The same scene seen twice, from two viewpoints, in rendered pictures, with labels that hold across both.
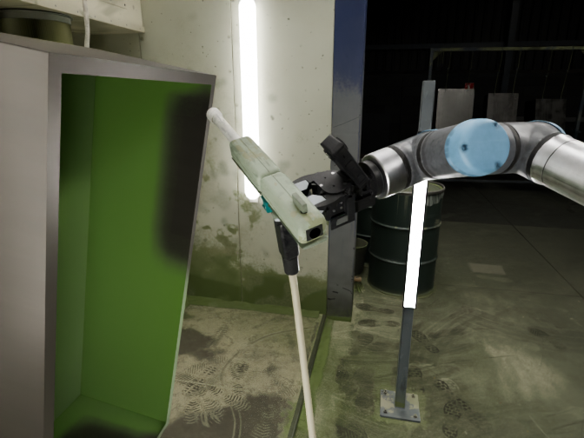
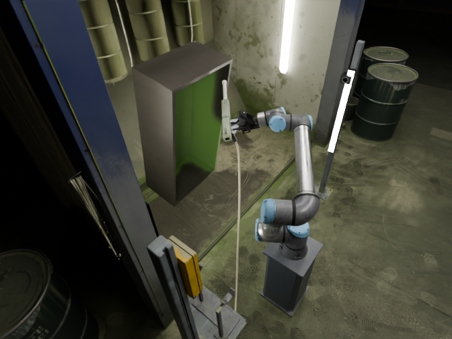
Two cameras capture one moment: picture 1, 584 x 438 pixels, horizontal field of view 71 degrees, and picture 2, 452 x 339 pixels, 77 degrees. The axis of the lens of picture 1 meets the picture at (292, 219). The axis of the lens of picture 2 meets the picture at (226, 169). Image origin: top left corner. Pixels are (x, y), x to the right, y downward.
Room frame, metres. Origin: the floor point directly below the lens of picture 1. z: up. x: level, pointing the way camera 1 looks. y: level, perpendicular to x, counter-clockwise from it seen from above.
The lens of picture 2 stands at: (-0.67, -0.68, 2.37)
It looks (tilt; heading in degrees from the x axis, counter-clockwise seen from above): 41 degrees down; 28
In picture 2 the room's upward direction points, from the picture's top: 3 degrees counter-clockwise
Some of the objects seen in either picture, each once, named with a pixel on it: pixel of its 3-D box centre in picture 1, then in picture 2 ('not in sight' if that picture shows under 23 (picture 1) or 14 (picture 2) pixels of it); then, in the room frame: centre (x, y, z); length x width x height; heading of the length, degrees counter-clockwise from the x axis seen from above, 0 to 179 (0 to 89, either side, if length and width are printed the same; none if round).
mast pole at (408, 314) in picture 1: (412, 262); (337, 131); (1.80, -0.57, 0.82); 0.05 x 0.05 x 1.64; 78
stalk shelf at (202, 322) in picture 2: not in sight; (210, 319); (-0.19, -0.28, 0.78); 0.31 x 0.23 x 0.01; 78
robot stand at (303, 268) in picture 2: not in sight; (288, 271); (0.52, -0.54, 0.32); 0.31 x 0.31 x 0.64; 78
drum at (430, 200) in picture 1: (404, 235); (381, 103); (3.29, -0.95, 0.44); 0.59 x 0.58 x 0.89; 2
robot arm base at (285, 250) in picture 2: not in sight; (294, 243); (0.52, -0.54, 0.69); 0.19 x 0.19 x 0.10
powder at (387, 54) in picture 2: not in sight; (385, 54); (3.93, -0.84, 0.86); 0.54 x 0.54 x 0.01
